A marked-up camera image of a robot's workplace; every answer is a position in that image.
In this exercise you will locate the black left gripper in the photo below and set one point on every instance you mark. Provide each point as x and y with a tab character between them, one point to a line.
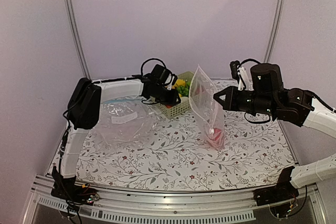
172	99

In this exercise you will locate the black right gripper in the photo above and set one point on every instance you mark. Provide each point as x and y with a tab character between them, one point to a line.
230	104

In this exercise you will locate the pink zip top bag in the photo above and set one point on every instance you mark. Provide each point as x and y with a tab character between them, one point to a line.
208	113

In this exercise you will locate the red toy apple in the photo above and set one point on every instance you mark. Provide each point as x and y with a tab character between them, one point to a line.
216	135

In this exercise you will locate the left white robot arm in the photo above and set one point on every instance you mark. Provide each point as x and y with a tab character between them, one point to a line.
82	114

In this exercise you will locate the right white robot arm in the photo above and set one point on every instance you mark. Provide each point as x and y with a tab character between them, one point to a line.
264	93

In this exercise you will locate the clear plastic bag with label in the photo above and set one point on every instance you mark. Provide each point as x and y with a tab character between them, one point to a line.
123	123

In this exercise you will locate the green toy grapes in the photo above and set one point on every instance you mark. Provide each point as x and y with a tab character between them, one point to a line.
183	90

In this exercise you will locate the yellow toy lemon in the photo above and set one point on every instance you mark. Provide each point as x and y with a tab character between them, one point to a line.
180	82

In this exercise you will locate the beige plastic basket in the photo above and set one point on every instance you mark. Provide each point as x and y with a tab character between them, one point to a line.
172	111

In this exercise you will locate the floral table mat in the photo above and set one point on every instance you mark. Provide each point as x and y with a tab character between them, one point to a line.
175	156

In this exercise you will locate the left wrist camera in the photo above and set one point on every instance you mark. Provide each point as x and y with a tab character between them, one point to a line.
172	82

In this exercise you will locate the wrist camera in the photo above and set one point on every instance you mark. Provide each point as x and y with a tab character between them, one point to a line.
172	82
239	73

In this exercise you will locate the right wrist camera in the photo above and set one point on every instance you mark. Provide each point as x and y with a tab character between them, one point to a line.
239	73

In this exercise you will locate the aluminium front rail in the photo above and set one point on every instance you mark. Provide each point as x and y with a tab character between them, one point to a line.
124	205

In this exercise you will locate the right aluminium frame post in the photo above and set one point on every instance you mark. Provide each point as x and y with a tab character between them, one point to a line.
274	30

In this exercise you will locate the aluminium frame post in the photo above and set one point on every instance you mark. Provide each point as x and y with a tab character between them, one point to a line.
76	38
274	30

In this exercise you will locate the left aluminium frame post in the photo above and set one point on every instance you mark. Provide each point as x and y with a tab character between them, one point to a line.
76	38

